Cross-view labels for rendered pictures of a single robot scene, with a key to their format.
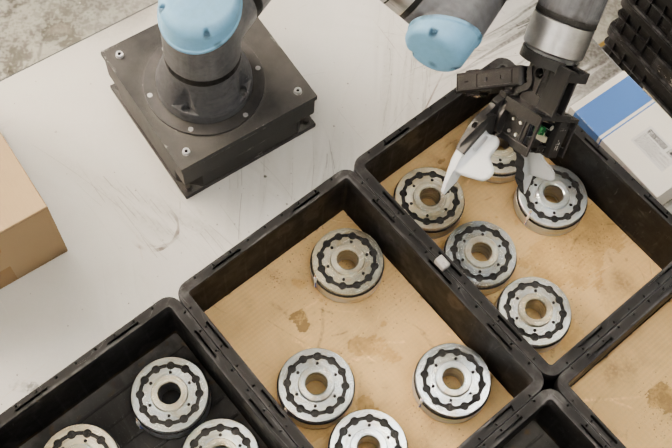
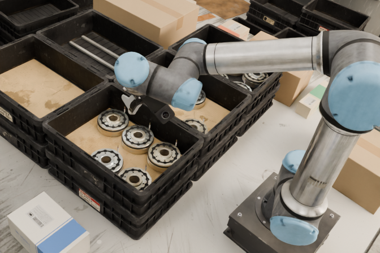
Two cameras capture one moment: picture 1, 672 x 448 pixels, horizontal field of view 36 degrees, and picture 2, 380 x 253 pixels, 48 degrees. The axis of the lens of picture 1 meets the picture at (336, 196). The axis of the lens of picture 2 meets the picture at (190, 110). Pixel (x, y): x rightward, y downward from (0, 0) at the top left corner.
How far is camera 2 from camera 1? 1.64 m
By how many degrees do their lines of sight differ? 75
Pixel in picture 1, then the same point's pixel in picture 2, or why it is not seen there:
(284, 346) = (206, 111)
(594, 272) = (83, 143)
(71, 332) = (281, 140)
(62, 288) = not seen: hidden behind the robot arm
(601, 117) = (70, 229)
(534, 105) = not seen: hidden behind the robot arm
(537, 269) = (110, 142)
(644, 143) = (46, 218)
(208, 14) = (297, 155)
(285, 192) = (225, 199)
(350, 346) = (182, 112)
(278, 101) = (246, 208)
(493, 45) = not seen: outside the picture
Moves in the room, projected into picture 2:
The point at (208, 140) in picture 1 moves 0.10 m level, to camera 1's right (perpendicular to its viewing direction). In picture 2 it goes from (269, 185) to (240, 186)
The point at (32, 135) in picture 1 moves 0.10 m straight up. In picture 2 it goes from (345, 208) to (357, 190)
